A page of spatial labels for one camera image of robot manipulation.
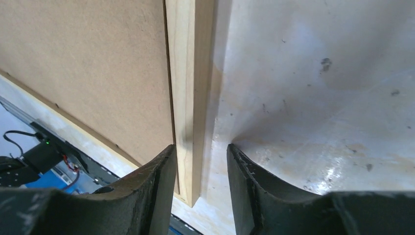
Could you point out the brown frame backing board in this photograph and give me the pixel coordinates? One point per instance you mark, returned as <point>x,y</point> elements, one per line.
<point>104,62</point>

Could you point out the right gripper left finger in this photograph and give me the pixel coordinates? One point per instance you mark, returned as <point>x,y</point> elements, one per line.
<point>138,204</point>

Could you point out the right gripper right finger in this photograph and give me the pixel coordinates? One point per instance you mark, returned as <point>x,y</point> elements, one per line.
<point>264,204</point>

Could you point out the light wooden picture frame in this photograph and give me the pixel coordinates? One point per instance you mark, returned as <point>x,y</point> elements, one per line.
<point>188,30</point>

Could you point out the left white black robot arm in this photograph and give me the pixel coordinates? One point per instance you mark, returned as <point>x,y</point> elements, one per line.
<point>27,168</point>

